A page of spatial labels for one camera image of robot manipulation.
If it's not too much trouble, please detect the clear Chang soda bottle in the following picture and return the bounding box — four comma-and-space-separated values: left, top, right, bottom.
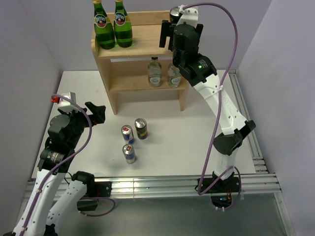
167, 63, 181, 88
148, 57, 162, 88

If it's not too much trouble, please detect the left green Perrier bottle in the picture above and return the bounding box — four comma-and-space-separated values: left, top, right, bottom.
92, 0, 115, 50

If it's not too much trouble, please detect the black yellow can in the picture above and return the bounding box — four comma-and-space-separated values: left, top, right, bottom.
134, 118, 148, 140
169, 6, 182, 24

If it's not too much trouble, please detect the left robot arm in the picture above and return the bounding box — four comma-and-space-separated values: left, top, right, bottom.
7, 100, 106, 236

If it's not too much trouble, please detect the blue silver energy can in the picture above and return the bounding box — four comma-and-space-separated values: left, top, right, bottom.
122, 144, 136, 164
121, 125, 135, 145

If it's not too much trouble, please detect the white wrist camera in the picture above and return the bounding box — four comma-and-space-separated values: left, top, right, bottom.
177, 4, 198, 28
51, 92, 79, 113

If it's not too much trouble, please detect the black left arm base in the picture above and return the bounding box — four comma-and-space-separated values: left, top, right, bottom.
84, 181, 112, 197

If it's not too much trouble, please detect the green perrier bottle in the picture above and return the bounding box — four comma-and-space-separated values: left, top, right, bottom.
114, 0, 133, 48
92, 0, 115, 50

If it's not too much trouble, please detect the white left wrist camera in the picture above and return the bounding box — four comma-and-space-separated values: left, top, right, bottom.
51, 92, 79, 113

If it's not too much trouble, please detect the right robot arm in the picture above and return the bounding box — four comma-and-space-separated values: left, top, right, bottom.
159, 20, 255, 192

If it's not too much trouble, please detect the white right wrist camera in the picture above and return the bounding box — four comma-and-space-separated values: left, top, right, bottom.
177, 4, 198, 28

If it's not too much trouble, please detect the aluminium rail frame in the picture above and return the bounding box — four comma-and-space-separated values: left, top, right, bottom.
23, 69, 296, 236

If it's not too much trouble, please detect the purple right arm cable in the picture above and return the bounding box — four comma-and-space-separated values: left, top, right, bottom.
181, 2, 242, 209

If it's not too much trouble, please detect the right green Perrier bottle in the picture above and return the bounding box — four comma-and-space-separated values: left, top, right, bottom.
114, 0, 133, 48

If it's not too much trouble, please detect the wooden shelf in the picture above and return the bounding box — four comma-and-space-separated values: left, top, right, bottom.
91, 10, 189, 114

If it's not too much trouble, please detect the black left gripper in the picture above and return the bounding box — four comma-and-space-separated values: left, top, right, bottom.
59, 101, 105, 148

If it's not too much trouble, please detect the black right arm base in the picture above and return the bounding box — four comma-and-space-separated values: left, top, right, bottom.
201, 175, 241, 194

